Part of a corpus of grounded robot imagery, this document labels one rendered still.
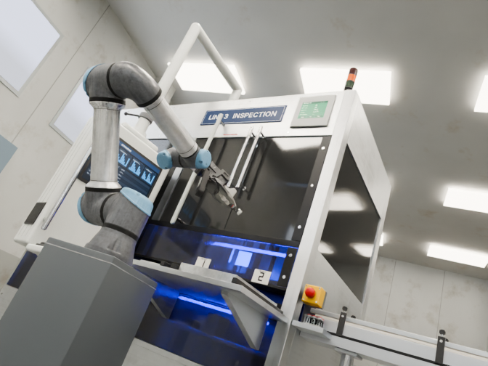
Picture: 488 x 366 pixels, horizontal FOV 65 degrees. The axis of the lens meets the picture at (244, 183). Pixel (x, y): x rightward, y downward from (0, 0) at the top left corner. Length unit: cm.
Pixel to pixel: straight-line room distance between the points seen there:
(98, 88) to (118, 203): 38
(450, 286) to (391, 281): 142
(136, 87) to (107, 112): 14
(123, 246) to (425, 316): 1033
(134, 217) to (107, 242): 11
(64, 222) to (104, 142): 77
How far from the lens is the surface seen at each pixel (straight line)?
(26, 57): 551
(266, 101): 238
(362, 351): 165
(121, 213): 123
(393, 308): 1116
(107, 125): 134
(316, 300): 162
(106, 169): 134
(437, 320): 1121
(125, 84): 128
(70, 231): 204
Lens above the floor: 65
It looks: 24 degrees up
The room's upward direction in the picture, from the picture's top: 21 degrees clockwise
